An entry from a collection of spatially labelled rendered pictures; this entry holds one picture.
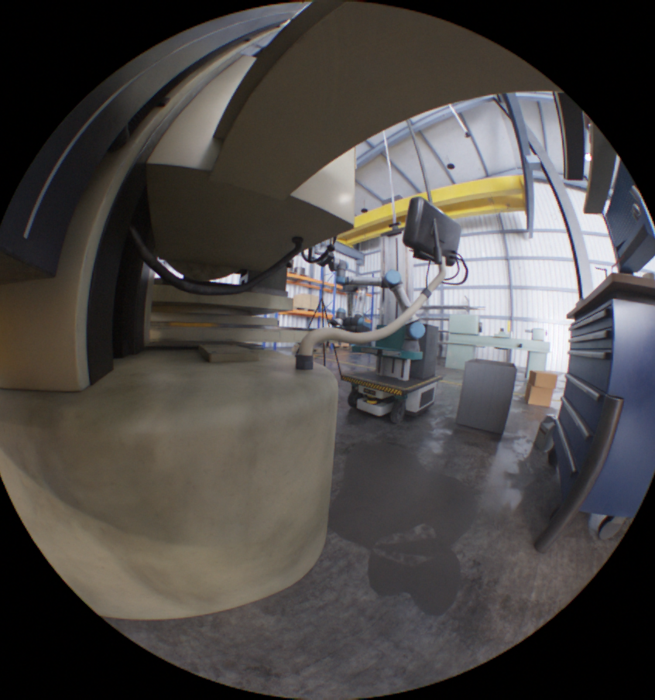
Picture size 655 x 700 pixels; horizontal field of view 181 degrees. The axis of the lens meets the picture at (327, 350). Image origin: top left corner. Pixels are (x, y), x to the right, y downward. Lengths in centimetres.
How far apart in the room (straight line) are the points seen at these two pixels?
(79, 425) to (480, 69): 61
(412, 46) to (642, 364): 94
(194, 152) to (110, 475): 62
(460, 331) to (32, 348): 610
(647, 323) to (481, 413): 130
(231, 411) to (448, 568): 80
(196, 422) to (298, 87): 45
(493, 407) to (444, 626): 139
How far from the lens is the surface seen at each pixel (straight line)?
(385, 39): 34
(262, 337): 165
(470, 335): 591
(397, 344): 186
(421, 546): 87
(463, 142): 1021
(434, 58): 36
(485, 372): 165
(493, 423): 172
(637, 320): 95
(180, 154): 60
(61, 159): 30
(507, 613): 87
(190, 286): 59
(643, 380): 97
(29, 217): 27
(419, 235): 89
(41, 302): 43
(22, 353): 46
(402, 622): 74
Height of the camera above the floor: 69
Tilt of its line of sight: 4 degrees down
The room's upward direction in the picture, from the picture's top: 3 degrees clockwise
